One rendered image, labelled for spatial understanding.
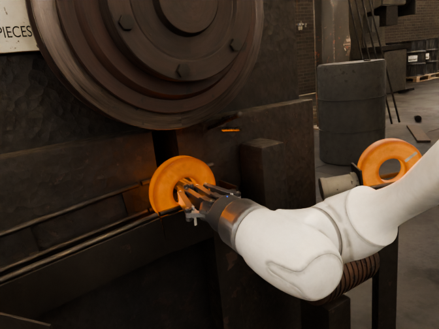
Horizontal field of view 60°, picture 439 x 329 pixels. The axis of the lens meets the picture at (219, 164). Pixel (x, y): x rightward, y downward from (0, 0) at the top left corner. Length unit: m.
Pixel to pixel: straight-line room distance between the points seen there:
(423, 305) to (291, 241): 1.28
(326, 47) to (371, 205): 4.60
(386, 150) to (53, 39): 0.75
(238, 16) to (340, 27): 4.29
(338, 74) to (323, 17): 1.92
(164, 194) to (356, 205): 0.40
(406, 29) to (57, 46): 12.34
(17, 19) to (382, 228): 0.74
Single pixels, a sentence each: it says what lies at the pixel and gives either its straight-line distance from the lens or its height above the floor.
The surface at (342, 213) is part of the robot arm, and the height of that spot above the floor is 0.76.
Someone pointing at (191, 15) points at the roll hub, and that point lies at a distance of 0.70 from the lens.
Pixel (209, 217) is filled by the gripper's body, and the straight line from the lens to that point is 0.69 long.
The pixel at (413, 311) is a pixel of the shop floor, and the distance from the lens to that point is 1.74.
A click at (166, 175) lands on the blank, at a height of 0.78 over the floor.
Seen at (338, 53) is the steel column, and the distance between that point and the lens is 4.98.
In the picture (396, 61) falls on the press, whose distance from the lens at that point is 8.72.
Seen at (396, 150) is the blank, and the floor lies 0.76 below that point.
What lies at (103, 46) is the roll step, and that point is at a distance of 0.69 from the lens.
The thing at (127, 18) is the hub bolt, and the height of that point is 1.08.
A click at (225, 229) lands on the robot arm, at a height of 0.73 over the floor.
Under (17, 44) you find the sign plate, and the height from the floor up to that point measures 1.07.
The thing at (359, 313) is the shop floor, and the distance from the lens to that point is 1.69.
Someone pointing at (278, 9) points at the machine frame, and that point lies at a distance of 1.14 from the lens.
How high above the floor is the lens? 1.01
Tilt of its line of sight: 15 degrees down
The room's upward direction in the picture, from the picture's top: 6 degrees counter-clockwise
